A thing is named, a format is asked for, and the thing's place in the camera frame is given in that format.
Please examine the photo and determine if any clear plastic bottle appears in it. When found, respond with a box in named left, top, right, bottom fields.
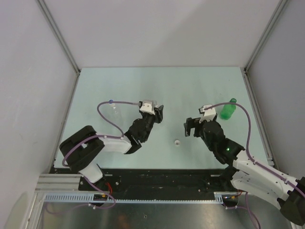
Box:
left=109, top=103, right=123, bottom=128

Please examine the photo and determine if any green plastic bottle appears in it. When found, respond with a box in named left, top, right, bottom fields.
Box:
left=220, top=103, right=236, bottom=120

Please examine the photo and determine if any green bottle cap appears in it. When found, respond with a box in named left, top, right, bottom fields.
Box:
left=230, top=98, right=237, bottom=103

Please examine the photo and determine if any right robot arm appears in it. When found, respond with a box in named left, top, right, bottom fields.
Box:
left=184, top=118, right=305, bottom=226

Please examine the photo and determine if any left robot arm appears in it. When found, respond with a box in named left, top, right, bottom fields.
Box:
left=59, top=100, right=164, bottom=191

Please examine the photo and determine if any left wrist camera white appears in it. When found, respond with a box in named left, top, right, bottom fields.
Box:
left=139, top=100, right=158, bottom=115

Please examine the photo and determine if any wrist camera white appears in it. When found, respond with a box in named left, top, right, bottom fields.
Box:
left=139, top=100, right=158, bottom=115
left=199, top=104, right=217, bottom=124

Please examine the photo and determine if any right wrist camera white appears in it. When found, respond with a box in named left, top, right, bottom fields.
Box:
left=199, top=104, right=217, bottom=124

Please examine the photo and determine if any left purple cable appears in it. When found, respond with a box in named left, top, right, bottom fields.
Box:
left=45, top=101, right=141, bottom=213

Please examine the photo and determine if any purple cable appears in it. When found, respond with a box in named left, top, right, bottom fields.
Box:
left=45, top=101, right=141, bottom=213
left=204, top=102, right=305, bottom=227

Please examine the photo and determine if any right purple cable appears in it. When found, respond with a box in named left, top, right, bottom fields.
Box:
left=204, top=102, right=305, bottom=227

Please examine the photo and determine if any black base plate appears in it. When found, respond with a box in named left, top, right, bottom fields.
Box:
left=78, top=168, right=239, bottom=200

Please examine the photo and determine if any grey slotted cable duct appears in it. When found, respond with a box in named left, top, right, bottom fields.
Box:
left=44, top=193, right=223, bottom=204

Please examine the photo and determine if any right aluminium corner post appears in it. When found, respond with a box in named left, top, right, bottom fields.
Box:
left=244, top=0, right=290, bottom=73

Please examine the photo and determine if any aluminium corner post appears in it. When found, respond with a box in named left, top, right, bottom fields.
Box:
left=244, top=0, right=290, bottom=73
left=35, top=0, right=81, bottom=74

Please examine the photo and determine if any left aluminium corner post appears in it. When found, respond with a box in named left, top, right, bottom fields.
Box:
left=35, top=0, right=81, bottom=74

